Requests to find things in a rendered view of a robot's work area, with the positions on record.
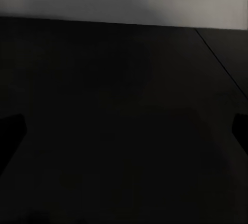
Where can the desk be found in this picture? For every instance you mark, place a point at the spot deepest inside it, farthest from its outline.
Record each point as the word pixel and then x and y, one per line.
pixel 126 123

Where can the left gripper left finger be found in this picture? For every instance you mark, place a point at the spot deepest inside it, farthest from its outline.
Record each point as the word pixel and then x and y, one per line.
pixel 12 131

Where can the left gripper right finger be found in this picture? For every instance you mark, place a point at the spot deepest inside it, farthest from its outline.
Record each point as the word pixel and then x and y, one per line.
pixel 240 130

